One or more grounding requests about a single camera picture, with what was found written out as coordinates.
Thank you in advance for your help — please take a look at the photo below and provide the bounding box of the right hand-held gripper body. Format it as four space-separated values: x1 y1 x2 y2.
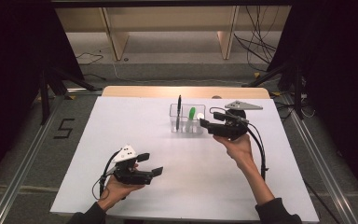
208 100 264 141

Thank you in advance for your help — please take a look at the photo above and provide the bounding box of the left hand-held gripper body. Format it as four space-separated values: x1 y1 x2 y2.
105 144 154 186

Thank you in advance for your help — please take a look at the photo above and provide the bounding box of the white glue stick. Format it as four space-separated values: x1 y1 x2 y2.
195 112 206 133

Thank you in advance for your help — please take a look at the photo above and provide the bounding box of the green highlighter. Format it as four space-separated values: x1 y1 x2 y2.
185 106 198 133

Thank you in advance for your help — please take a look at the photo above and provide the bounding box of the black pen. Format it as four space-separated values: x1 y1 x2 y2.
175 94 183 131

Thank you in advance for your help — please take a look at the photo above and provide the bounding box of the clear plastic desk organizer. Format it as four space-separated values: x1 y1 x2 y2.
169 103 207 134

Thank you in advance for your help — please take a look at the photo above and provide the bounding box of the person's left hand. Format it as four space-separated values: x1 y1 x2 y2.
96 163 145 213

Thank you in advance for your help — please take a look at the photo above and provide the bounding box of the person's right hand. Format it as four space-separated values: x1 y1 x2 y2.
213 133 255 171

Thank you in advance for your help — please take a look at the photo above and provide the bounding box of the white foam board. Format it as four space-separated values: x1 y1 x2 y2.
49 95 321 223

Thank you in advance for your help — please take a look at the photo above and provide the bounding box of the black tripod stand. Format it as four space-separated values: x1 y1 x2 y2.
38 66 103 125
241 62 306 120

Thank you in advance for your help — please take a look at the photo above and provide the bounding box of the beige wooden furniture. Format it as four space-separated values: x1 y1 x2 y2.
55 6 292 62

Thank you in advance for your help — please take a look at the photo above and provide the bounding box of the black curtain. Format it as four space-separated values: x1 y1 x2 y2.
267 0 358 206
0 0 87 190

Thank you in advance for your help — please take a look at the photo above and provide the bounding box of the left hand-held gripper cable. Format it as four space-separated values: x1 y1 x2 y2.
91 149 120 200

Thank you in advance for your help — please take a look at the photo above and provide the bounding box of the hand-held gripper cable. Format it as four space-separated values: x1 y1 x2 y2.
209 106 269 182
91 149 120 200

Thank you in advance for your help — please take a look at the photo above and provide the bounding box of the right hand-held gripper cable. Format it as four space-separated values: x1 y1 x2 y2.
209 106 269 182

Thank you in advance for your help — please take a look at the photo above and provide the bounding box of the bundle of black cables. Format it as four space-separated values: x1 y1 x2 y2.
233 5 281 73

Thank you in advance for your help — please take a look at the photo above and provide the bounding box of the aluminium frame rail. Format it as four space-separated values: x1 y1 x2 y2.
66 88 103 94
0 92 66 224
282 92 358 224

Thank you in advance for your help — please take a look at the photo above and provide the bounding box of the thin black floor cable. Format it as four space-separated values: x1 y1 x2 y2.
302 177 340 224

